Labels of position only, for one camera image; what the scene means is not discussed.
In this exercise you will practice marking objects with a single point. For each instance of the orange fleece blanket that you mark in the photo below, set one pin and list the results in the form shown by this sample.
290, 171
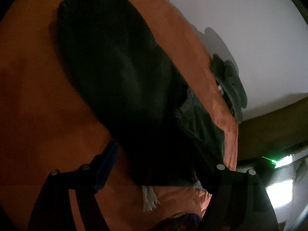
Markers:
36, 101

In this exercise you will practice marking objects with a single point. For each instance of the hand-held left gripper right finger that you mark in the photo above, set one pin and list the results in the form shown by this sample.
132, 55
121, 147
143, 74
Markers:
222, 185

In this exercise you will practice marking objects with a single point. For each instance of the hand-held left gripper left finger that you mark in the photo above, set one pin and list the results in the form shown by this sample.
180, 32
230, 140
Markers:
108, 166

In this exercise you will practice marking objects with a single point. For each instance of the black white patterned garment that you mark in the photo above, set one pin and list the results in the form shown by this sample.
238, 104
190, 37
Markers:
227, 101

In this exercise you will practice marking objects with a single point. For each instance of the black sweatpants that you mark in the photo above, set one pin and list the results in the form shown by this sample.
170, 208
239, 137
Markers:
108, 65

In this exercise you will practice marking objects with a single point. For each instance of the brown wooden wardrobe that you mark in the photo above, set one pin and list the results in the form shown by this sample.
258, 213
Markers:
276, 130

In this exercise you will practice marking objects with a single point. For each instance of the colourful printed cloth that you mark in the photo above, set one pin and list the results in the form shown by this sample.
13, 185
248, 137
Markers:
178, 222

